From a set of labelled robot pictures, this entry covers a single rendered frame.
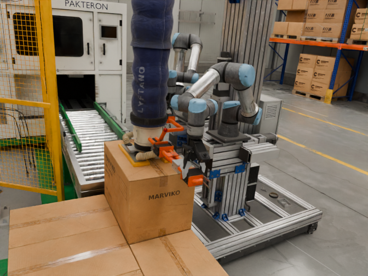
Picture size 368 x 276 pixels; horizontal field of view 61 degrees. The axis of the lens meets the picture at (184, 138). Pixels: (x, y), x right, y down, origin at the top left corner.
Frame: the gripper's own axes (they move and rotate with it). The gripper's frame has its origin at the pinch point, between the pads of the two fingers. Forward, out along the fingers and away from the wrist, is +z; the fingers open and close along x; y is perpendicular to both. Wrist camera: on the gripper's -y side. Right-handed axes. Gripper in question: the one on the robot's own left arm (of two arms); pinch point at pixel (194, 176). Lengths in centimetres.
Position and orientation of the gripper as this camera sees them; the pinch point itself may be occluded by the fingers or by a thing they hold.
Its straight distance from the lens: 144.0
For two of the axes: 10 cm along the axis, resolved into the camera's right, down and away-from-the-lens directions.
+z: -0.7, 9.4, 3.3
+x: -9.0, 0.9, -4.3
